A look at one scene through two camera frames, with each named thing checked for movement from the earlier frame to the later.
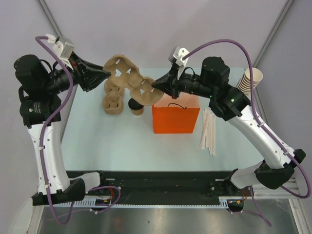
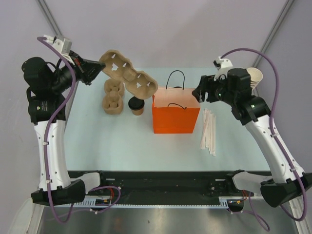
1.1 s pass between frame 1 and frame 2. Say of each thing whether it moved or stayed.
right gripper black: moved
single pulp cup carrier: moved
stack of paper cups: stayed
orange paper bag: stayed
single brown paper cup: stayed
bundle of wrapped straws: stayed
